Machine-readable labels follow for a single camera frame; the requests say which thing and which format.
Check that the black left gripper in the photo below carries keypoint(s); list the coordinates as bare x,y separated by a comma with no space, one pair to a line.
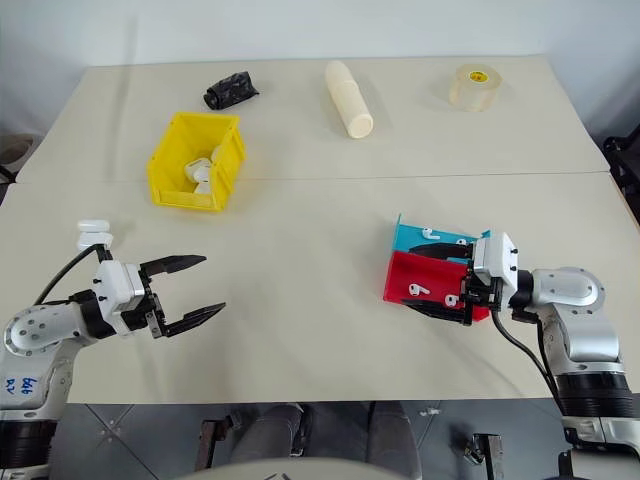
156,312

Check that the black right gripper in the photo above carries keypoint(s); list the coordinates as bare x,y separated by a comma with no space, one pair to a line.
482,292

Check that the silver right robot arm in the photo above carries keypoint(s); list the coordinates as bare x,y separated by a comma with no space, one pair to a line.
580,320

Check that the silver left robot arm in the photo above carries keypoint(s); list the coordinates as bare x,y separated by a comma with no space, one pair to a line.
35,340

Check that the yellow plastic bin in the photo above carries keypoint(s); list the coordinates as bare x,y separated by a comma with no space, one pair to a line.
170,150

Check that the red plastic tray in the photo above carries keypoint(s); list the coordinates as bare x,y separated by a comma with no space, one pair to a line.
425,275

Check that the white plastic L-shaped part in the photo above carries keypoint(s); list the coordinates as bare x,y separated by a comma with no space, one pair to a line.
416,290
429,232

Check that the blue plastic tray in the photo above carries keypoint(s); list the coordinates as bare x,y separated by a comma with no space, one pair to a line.
407,235

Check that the grey rounded leg shape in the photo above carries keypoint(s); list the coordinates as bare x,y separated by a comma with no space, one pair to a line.
272,435

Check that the clear tape roll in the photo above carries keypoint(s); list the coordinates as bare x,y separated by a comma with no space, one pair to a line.
475,90

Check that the white rounded robot torso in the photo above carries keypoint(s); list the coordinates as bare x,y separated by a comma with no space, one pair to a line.
280,471

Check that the cream cylindrical roll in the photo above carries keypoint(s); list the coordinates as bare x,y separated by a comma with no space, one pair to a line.
347,100

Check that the crumpled black plastic bag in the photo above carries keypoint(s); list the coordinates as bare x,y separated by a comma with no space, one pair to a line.
231,90

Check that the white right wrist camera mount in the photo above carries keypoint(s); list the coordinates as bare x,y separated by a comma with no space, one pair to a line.
495,260

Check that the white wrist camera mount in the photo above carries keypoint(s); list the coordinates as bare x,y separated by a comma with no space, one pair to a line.
495,260
117,295

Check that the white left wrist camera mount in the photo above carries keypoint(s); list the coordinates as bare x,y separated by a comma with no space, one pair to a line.
117,295

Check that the dark metal bracket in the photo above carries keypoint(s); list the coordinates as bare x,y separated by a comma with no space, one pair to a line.
209,442
484,452

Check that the black cart frame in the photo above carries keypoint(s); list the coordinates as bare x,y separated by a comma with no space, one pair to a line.
625,170

